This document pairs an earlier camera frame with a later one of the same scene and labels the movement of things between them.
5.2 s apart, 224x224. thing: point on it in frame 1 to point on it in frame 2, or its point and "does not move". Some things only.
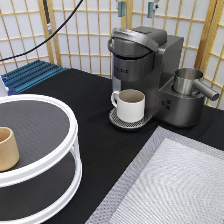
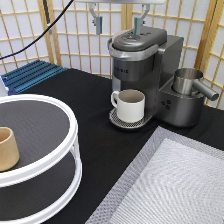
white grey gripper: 121,8 to 137,20
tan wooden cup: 9,153 does not move
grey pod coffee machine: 145,58 does not move
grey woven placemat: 172,179 does not move
